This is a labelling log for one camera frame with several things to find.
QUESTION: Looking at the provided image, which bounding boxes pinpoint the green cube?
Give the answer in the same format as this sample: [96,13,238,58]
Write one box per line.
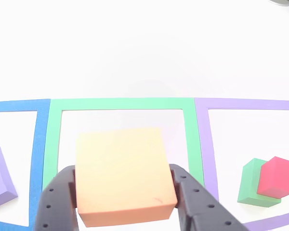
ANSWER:
[237,157,282,208]

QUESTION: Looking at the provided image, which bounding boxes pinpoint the orange cube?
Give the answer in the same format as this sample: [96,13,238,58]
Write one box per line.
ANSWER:
[75,127,178,228]

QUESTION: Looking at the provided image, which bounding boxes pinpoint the small red cube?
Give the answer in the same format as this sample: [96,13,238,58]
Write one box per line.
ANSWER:
[256,155,289,199]

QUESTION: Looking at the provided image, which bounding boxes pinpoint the purple square frame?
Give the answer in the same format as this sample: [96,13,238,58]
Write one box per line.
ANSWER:
[194,97,289,231]

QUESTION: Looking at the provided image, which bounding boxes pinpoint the blue square frame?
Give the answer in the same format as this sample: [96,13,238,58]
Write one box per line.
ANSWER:
[0,98,51,231]

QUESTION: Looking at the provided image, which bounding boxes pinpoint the green square frame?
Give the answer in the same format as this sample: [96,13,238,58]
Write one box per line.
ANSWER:
[41,97,205,195]

